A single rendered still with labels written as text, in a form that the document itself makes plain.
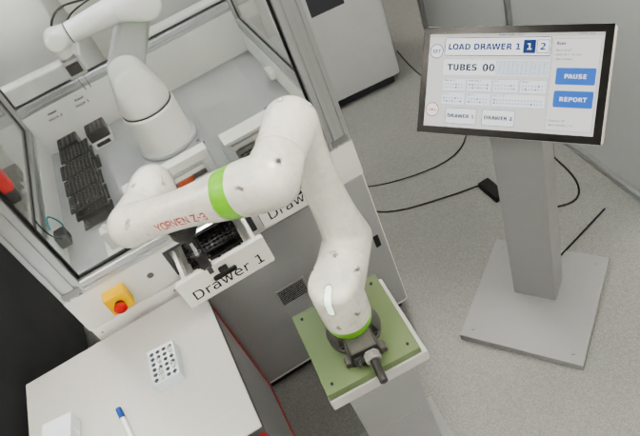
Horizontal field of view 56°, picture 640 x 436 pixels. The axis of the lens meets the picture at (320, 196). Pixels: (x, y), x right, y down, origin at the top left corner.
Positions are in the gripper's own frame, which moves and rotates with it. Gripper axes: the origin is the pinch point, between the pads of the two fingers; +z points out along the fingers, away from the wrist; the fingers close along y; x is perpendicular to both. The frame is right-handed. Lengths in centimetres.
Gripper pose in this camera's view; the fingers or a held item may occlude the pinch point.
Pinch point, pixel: (210, 269)
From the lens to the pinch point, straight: 177.9
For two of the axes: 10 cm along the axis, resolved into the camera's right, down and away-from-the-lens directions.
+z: 3.0, 6.9, 6.6
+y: 4.2, 5.2, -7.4
